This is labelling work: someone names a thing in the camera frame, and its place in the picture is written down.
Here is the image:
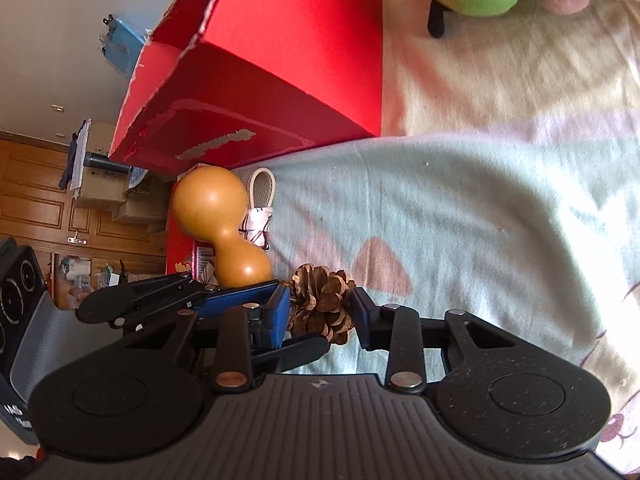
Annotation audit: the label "small red gift box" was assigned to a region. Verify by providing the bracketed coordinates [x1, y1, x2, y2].
[166, 207, 219, 289]

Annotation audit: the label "brown pine cone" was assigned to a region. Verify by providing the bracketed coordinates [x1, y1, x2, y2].
[286, 263, 356, 346]

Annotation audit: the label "brown bottle gourd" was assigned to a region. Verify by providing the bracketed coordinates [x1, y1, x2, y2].
[171, 166, 272, 288]

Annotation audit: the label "wooden door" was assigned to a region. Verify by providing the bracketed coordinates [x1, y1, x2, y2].
[1, 134, 165, 309]

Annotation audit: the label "cardboard boxes on floor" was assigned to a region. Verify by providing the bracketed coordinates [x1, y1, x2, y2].
[74, 119, 172, 233]

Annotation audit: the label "large red cardboard box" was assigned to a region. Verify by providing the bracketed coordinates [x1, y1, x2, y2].
[110, 0, 383, 175]

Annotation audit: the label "blue paper bag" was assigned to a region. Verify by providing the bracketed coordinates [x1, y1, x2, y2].
[100, 14, 148, 80]

